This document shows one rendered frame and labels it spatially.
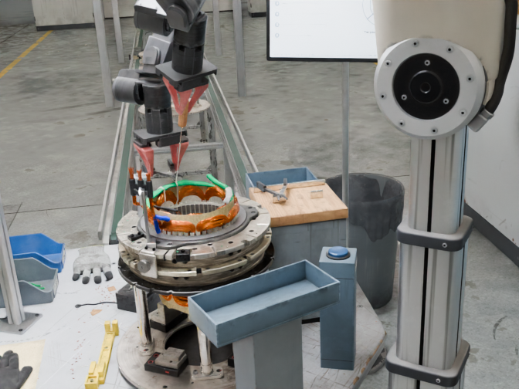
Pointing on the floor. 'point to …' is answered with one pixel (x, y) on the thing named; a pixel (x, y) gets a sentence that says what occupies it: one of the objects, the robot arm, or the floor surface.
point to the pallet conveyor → (125, 154)
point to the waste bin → (374, 258)
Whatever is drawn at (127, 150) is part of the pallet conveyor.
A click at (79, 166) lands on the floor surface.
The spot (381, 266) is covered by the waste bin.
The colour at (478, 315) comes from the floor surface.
